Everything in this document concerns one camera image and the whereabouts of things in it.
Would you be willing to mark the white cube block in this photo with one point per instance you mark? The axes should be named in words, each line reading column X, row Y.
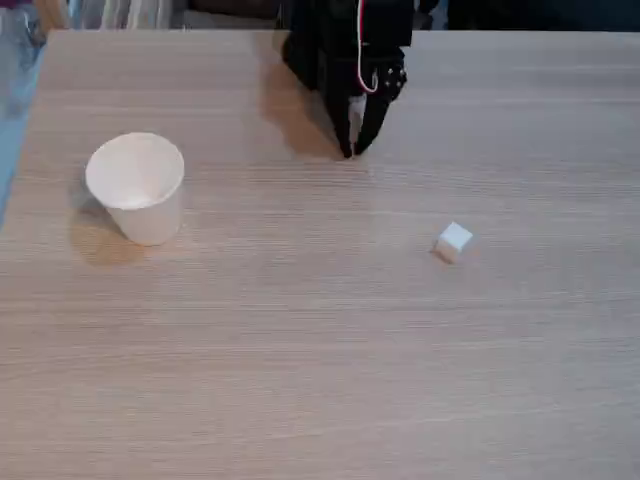
column 452, row 242

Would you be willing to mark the white paper cup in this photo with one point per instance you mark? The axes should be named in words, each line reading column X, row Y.
column 142, row 200

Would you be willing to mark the wooden furniture leg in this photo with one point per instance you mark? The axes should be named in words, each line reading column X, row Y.
column 50, row 14

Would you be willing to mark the blue denim fabric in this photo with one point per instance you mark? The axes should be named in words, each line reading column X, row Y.
column 17, row 55

